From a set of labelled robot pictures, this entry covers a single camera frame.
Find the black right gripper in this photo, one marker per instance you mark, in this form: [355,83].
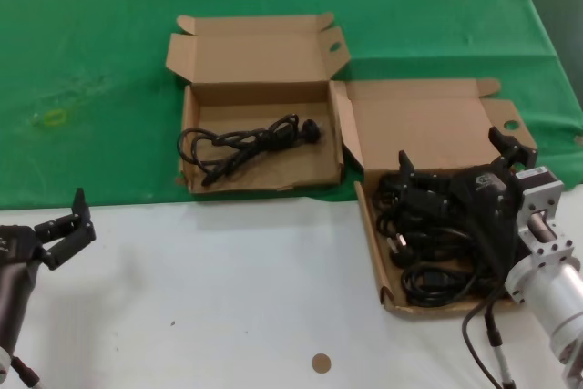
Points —
[492,197]

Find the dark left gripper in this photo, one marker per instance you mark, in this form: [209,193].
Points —
[16,279]

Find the round brown cardboard disc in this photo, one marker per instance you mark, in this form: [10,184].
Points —
[321,364]

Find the brown cardboard box, torn rim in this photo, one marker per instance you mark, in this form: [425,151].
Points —
[259,70]

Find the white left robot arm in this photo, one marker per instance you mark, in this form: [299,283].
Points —
[3,359]

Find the brown cardboard box, intact rim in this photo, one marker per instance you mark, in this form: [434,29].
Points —
[419,129]

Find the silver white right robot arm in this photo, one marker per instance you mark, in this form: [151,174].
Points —
[555,289]

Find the green table cloth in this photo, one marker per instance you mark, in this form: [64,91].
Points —
[91,43]

